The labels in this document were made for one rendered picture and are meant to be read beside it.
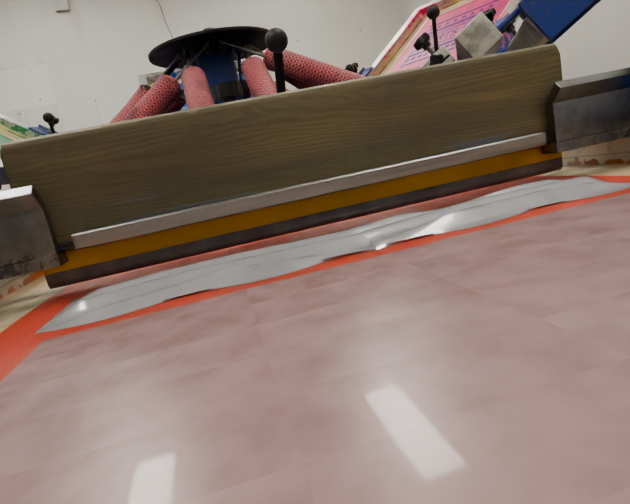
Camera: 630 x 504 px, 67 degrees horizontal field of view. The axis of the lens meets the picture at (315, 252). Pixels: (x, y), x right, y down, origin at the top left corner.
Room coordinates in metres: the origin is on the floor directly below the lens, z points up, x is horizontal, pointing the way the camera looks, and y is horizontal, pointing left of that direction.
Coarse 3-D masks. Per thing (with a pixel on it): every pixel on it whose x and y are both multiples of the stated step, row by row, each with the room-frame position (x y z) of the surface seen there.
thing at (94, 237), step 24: (504, 144) 0.36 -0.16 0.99; (528, 144) 0.36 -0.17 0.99; (384, 168) 0.34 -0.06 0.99; (408, 168) 0.35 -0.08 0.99; (432, 168) 0.35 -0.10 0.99; (264, 192) 0.33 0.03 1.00; (288, 192) 0.33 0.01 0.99; (312, 192) 0.33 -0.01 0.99; (168, 216) 0.31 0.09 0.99; (192, 216) 0.32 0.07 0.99; (216, 216) 0.32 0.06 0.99; (96, 240) 0.31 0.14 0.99
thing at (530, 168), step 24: (528, 168) 0.39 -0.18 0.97; (552, 168) 0.39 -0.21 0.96; (408, 192) 0.37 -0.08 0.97; (432, 192) 0.37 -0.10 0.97; (456, 192) 0.38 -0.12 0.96; (312, 216) 0.36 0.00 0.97; (336, 216) 0.36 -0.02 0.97; (360, 216) 0.36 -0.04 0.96; (216, 240) 0.34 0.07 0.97; (240, 240) 0.35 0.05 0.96; (96, 264) 0.33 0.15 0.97; (120, 264) 0.33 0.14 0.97; (144, 264) 0.33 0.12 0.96
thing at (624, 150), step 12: (600, 144) 0.42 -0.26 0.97; (612, 144) 0.40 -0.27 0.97; (624, 144) 0.39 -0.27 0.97; (564, 156) 0.46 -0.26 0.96; (576, 156) 0.44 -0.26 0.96; (588, 156) 0.43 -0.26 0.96; (600, 156) 0.42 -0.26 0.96; (612, 156) 0.40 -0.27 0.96; (624, 156) 0.39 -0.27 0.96; (24, 276) 0.41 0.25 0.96; (36, 276) 0.44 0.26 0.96; (0, 288) 0.37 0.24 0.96; (12, 288) 0.38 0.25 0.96
